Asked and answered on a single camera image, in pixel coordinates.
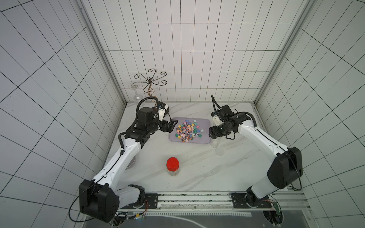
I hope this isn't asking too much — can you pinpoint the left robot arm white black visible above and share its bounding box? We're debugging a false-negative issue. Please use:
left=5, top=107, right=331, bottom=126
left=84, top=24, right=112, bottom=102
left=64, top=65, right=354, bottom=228
left=76, top=97, right=177, bottom=222

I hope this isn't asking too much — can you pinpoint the metal glass holder stand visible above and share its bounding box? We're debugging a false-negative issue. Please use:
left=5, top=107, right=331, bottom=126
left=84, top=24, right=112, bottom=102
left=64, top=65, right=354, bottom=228
left=133, top=68, right=168, bottom=98

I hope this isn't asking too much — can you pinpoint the hanging wine glass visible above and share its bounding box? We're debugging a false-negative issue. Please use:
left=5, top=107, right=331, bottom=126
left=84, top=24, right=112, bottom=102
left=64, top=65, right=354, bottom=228
left=129, top=82, right=144, bottom=104

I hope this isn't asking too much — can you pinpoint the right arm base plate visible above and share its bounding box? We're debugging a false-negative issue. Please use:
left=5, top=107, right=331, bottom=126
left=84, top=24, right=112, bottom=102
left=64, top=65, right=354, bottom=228
left=230, top=192, right=272, bottom=209

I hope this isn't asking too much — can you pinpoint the aluminium mounting rail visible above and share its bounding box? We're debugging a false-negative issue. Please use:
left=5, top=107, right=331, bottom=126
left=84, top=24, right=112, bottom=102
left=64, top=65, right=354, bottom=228
left=108, top=191, right=310, bottom=219

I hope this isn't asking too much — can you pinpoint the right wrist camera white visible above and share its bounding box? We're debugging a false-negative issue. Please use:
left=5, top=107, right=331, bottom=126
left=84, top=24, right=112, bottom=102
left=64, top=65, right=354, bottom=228
left=211, top=112, right=223, bottom=126

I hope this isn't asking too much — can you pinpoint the small clear jar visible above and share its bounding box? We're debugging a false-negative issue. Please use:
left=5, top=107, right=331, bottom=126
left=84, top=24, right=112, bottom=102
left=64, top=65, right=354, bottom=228
left=210, top=138, right=220, bottom=148

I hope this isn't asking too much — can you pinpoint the lilac plastic tray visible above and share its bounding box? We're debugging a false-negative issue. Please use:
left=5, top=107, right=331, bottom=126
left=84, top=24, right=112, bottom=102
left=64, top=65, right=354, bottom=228
left=169, top=117, right=211, bottom=144

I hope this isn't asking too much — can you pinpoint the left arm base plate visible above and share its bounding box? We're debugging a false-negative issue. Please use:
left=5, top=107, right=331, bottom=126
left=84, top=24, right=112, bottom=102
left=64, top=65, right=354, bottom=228
left=121, top=193, right=159, bottom=210

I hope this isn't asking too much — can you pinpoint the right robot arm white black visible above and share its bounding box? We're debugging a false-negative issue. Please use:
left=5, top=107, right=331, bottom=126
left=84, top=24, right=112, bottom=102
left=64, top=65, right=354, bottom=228
left=209, top=98, right=303, bottom=208

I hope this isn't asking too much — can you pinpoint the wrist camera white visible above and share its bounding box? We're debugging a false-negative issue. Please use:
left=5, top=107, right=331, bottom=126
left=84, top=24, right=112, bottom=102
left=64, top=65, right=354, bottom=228
left=211, top=112, right=223, bottom=126
left=157, top=102, right=169, bottom=121

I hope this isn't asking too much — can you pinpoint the lilac bowl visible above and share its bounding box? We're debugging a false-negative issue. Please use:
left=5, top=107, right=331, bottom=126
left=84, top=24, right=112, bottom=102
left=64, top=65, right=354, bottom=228
left=127, top=157, right=136, bottom=169

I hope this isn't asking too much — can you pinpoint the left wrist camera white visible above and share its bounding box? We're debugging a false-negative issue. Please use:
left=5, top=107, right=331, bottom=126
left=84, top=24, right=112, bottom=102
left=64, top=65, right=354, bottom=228
left=157, top=102, right=169, bottom=121

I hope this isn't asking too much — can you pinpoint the red lid candy jar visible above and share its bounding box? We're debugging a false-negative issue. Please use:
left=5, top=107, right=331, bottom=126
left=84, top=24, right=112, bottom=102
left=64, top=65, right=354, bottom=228
left=166, top=157, right=180, bottom=176

